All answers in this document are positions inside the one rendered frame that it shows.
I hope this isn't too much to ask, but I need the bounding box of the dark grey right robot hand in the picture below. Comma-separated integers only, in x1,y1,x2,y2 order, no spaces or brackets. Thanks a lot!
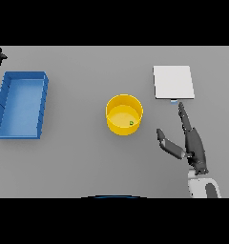
156,101,209,175

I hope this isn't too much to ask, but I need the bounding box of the blue tray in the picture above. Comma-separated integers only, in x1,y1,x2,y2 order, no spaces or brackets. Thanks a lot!
0,71,50,140

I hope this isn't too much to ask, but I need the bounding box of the pale square measuring scale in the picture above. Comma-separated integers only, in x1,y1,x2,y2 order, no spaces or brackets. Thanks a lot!
152,65,196,105

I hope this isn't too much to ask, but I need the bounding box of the yellow bowl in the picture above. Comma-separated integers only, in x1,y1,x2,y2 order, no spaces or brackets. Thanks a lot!
105,93,144,136

